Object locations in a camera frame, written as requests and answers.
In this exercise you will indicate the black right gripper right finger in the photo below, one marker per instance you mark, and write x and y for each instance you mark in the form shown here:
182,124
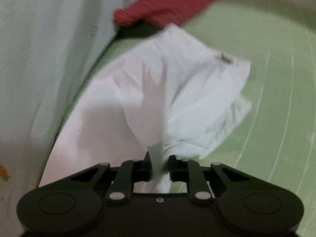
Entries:
178,170

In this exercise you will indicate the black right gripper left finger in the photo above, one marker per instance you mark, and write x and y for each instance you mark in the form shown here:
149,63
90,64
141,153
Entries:
142,170

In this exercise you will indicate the white cloth garment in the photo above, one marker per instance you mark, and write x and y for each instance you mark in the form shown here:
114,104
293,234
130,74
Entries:
169,95

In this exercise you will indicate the red cloth garment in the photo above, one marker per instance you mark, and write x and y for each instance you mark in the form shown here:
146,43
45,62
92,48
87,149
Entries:
160,13

